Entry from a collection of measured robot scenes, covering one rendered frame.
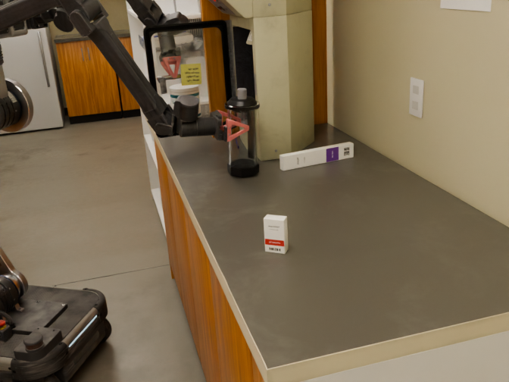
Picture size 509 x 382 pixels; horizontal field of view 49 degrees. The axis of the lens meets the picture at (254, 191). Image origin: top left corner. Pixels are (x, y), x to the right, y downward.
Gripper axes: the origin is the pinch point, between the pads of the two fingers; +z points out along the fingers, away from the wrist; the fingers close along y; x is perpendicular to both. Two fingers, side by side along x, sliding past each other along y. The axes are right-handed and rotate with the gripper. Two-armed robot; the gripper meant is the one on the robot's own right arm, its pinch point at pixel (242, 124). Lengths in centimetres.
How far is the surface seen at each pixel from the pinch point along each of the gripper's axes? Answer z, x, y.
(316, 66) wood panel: 44, -9, 46
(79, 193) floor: -56, 122, 268
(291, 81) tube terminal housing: 19.8, -10.7, 10.9
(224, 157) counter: -0.8, 16.9, 19.5
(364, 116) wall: 52, 4, 18
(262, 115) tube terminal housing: 9.6, 0.0, 9.6
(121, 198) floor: -26, 119, 243
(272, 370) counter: -21, 16, -94
